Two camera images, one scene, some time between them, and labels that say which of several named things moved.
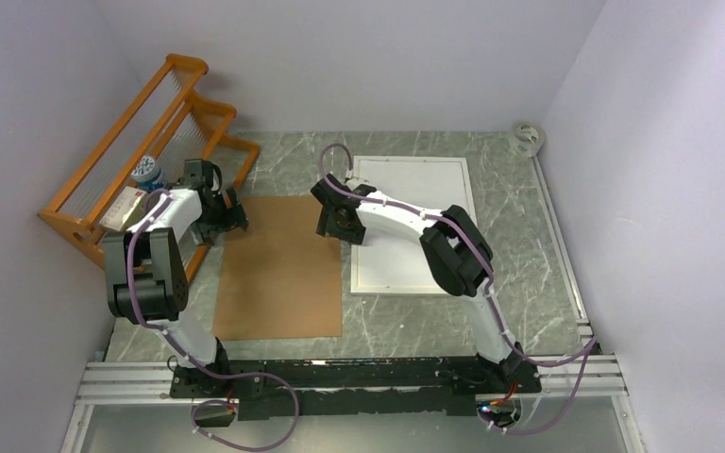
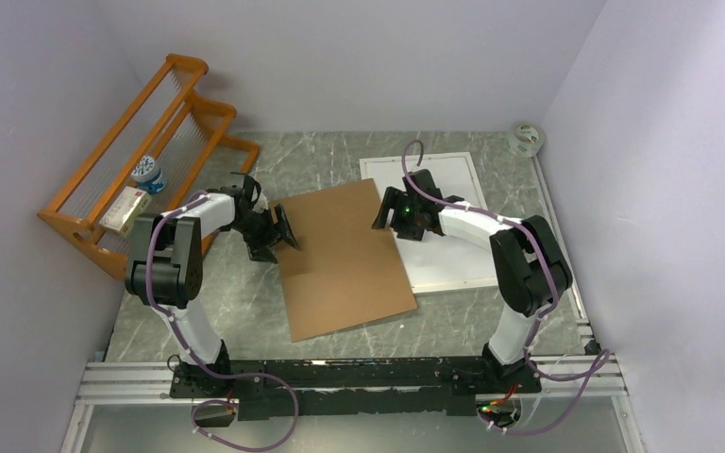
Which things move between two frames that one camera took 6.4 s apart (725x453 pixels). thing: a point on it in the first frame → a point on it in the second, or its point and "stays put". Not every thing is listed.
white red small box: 127,209 stays put
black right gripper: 327,225 → 396,198
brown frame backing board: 278,277 → 345,273
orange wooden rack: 167,121 stays put
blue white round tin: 147,175 stays put
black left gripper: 232,218 → 259,248
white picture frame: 382,266 stays put
